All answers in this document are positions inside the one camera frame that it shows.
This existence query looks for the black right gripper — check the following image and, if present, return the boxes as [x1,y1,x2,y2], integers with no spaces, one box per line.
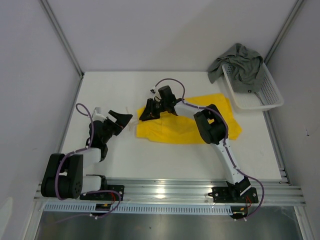
[139,98,168,122]

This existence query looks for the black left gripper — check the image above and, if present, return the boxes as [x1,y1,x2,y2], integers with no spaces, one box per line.
[101,110,132,144]

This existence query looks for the yellow shorts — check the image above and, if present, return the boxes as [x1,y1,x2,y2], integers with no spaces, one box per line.
[133,93,242,145]

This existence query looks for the grey shorts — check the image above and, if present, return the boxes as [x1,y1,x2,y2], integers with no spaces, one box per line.
[207,43,264,93]

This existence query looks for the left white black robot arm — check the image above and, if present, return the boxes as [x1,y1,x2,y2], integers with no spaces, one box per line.
[40,108,133,200]

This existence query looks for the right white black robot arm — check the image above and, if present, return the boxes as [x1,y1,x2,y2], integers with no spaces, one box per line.
[139,85,251,202]

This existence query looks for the white plastic basket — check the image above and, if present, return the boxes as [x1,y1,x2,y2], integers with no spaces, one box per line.
[222,64,284,112]

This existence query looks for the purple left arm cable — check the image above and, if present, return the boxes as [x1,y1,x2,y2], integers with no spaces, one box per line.
[53,102,122,224]

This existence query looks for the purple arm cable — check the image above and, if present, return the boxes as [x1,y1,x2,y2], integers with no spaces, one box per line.
[53,102,122,224]
[152,78,265,222]

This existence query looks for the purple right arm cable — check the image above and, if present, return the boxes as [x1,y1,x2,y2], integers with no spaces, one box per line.
[152,78,265,222]

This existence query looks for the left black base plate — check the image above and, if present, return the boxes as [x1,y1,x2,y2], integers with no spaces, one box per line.
[79,184,125,201]

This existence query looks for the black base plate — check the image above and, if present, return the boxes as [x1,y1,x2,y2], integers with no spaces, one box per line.
[207,186,259,204]
[79,184,125,201]

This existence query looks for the white slotted cable duct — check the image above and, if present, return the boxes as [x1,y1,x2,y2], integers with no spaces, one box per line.
[44,202,233,216]

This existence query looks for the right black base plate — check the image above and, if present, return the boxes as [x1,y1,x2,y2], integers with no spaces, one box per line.
[207,186,259,204]

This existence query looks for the left aluminium frame post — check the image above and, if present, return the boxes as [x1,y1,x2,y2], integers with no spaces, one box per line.
[37,0,84,77]

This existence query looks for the aluminium frame post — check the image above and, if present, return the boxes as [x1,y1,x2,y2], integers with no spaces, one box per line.
[37,0,84,77]
[264,0,307,65]

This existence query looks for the aluminium mounting rail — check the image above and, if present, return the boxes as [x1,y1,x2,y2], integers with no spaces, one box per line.
[33,177,306,206]

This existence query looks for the right aluminium frame post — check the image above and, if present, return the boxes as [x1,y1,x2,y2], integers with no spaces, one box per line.
[264,0,307,65]

